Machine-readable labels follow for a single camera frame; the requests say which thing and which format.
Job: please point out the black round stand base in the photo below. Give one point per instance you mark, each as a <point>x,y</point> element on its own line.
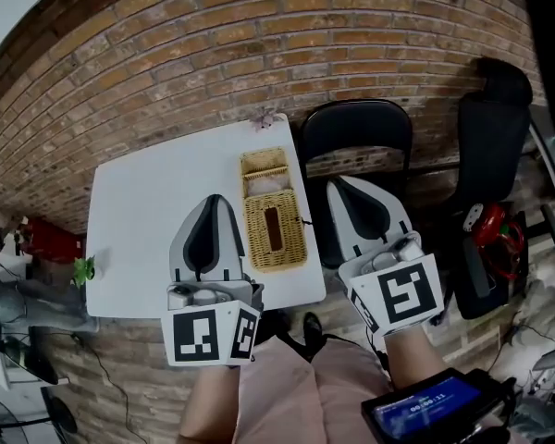
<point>60,412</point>

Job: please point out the small green plant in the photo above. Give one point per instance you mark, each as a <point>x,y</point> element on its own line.
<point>84,271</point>

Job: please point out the person's pink trousers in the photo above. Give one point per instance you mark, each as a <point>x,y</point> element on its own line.
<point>296,400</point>

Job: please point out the black office chair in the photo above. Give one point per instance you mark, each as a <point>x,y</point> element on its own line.
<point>490,155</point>

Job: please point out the black device with blue screen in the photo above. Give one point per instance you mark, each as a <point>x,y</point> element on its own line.
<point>425,410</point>

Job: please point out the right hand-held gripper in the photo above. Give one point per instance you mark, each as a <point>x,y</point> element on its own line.
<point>404,294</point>

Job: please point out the black folding chair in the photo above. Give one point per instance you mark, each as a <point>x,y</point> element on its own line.
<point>356,127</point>

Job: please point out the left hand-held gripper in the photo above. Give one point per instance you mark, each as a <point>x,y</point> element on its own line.
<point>194,336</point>

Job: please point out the small pink flower plant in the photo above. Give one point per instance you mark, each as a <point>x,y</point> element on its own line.
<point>263,119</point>

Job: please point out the wicker tissue box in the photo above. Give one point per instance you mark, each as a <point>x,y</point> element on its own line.
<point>277,248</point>

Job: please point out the white table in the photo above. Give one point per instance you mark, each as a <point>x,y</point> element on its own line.
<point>139,211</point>

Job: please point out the black shoe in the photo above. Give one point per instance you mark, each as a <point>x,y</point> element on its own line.
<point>273,329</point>
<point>312,326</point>

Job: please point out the red toolbox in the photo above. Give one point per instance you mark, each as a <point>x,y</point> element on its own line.
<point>51,243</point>

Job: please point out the person's left forearm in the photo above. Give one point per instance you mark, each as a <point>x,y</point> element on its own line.
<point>208,405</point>

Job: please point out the person's right forearm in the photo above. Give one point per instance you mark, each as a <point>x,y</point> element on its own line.
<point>414,359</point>

